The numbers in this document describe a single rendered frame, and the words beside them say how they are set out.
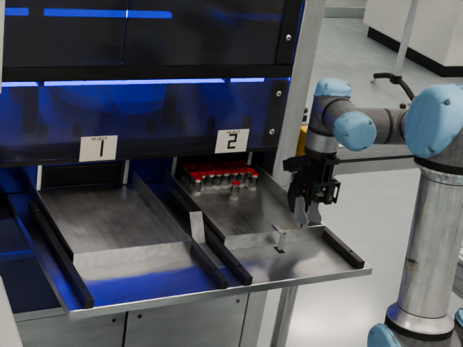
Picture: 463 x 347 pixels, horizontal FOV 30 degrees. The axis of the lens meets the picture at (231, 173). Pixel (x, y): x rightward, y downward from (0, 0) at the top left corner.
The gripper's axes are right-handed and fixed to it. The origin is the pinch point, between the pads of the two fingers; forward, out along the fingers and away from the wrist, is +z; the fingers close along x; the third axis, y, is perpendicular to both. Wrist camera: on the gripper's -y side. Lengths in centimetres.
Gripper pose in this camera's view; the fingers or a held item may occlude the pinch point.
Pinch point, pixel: (299, 224)
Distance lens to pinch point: 199.1
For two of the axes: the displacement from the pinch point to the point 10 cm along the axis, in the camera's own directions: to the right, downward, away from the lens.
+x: 8.8, -0.7, 4.7
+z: -1.5, 9.0, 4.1
